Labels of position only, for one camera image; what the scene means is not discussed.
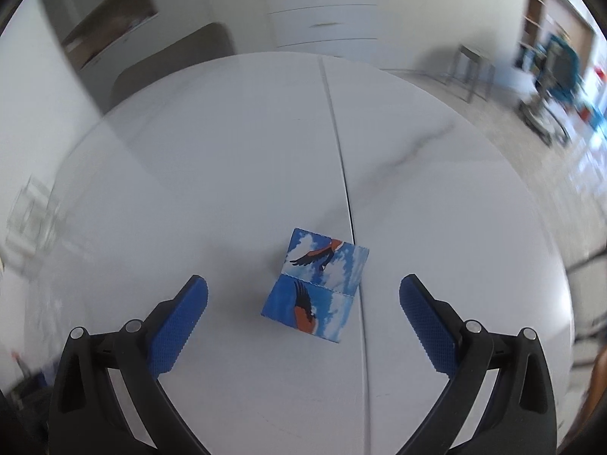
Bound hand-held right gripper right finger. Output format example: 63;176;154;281
399;274;558;455

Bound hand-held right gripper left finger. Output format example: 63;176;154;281
49;275;209;455

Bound blue bird-printed carton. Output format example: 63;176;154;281
260;227;371;344

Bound clear acrylic box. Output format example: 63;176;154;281
7;175;64;259

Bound grey metal stool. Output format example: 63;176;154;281
445;44;497;104

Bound blue exercise machine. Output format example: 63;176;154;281
516;32;586;147

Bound white drawer cabinet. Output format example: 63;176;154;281
257;0;428;71

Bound wooden open bookshelf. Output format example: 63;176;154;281
522;0;599;60

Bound wall niche shelf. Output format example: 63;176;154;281
61;0;160;71

